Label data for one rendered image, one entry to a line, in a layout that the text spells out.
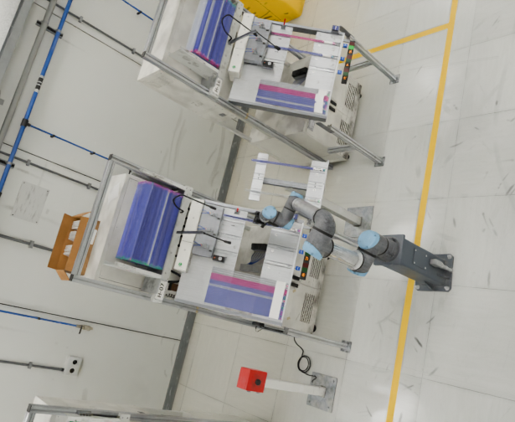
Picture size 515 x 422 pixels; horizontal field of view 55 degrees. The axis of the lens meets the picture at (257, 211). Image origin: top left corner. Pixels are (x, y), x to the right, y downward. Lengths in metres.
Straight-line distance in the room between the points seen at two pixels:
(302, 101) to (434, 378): 2.01
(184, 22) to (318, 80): 1.03
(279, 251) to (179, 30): 1.68
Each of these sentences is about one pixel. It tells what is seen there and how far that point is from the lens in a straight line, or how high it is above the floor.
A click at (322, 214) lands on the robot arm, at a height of 1.17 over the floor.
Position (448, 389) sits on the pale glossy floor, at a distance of 3.35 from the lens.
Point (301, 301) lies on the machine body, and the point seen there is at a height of 0.25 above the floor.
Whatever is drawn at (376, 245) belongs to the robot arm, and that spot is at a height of 0.74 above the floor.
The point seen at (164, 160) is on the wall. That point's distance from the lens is 4.97.
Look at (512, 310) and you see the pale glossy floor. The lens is 3.25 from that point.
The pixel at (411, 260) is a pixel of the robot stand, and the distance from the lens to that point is 3.10.
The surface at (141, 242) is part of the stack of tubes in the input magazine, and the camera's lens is 3.09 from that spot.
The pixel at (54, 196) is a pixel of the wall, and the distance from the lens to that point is 4.49.
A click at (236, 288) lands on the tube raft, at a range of 3.24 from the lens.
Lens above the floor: 2.99
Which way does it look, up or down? 38 degrees down
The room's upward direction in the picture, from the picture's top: 66 degrees counter-clockwise
